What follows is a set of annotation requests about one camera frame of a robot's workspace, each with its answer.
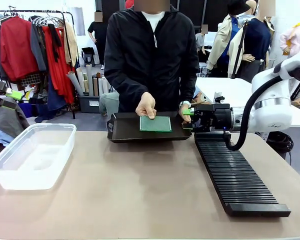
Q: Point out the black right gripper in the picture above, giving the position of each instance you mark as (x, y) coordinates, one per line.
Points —
(210, 117)

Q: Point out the left gripper black green finger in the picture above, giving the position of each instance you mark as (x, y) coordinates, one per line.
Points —
(8, 105)
(13, 95)

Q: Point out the green PCB board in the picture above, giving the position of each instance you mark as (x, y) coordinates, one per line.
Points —
(156, 124)

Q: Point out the black plastic tray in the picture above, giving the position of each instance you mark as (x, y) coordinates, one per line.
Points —
(125, 130)

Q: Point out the person's right forearm black sleeve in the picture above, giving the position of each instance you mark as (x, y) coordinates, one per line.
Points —
(130, 82)

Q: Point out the person's left forearm black sleeve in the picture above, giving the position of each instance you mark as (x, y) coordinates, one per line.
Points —
(188, 85)

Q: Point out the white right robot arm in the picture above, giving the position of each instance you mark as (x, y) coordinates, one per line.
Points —
(270, 110)

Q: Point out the person's left hand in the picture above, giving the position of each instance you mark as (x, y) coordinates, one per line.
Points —
(187, 118)

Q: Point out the person's right hand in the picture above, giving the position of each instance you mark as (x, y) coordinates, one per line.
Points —
(146, 105)

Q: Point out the grey cloth pile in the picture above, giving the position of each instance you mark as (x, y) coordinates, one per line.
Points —
(7, 120)

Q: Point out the white wristwatch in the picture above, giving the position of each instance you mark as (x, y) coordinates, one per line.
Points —
(185, 103)

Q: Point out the plaid skirt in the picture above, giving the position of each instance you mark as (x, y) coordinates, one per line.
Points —
(31, 78)

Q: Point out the cardboard box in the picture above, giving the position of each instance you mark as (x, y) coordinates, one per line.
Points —
(201, 98)

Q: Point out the blue denim garment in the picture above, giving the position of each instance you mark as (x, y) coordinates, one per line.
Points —
(52, 100)

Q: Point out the red jacket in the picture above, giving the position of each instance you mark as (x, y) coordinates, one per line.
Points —
(16, 50)

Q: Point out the red dress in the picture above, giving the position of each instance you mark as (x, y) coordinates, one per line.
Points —
(60, 75)

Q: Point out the dark grey garment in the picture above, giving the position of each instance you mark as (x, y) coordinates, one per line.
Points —
(37, 47)

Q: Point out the clear plastic box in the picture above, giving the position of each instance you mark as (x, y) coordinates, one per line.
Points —
(32, 155)

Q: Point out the grey paper roll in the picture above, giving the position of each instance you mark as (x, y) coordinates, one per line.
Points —
(75, 83)

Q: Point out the black scarf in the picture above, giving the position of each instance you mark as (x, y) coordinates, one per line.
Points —
(55, 42)

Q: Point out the person torso black jacket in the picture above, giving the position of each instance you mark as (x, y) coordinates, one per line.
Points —
(150, 57)

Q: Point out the black slotted PCB rack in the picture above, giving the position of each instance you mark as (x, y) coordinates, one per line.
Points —
(237, 175)

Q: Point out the grey storage bin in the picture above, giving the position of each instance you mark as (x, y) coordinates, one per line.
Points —
(88, 103)

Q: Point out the beige garment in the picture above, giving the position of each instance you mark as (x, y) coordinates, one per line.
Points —
(71, 45)

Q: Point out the beige paper roll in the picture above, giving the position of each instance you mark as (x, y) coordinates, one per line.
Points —
(89, 80)

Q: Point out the seated person grey shirt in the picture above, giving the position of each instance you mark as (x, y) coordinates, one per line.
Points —
(201, 40)

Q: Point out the brown paper roll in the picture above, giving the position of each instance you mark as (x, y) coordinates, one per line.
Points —
(96, 85)

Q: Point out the black stool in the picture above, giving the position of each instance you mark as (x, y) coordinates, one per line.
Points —
(88, 56)

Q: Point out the mannequin beige coat black hat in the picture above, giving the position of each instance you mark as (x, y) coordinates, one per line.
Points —
(227, 42)

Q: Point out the black metal clothes rack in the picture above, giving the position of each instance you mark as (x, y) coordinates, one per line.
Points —
(35, 11)

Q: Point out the mannequin navy top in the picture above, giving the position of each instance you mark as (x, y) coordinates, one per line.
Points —
(257, 45)

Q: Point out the standing person in black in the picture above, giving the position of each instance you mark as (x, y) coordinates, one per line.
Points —
(97, 37)

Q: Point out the mannequin pink jacket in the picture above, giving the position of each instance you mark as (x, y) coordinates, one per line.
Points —
(296, 42)

